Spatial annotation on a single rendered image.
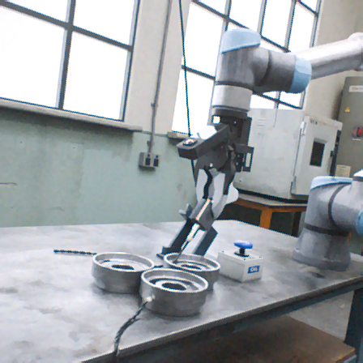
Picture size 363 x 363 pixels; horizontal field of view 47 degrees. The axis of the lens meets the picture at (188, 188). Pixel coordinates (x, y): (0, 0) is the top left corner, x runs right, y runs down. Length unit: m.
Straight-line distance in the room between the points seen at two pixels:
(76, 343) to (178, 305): 0.16
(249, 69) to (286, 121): 2.20
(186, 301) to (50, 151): 1.85
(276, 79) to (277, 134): 2.18
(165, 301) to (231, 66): 0.45
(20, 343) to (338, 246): 0.82
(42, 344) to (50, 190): 1.92
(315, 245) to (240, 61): 0.53
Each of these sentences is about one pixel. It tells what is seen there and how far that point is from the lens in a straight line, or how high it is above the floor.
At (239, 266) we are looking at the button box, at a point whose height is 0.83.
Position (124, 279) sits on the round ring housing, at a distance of 0.68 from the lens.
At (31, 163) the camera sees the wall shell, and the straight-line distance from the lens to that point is 2.34.
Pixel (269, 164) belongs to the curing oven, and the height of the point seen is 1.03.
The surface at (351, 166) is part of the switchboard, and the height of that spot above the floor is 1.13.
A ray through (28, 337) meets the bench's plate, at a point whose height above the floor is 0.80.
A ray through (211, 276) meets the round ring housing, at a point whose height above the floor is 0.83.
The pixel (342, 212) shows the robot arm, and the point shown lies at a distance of 1.05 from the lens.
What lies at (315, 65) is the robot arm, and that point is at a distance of 1.07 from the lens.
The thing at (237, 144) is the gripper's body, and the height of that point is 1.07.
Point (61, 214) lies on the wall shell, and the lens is 2.48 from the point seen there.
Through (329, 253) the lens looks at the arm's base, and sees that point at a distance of 1.13.
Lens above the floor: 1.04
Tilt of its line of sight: 5 degrees down
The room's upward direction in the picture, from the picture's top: 9 degrees clockwise
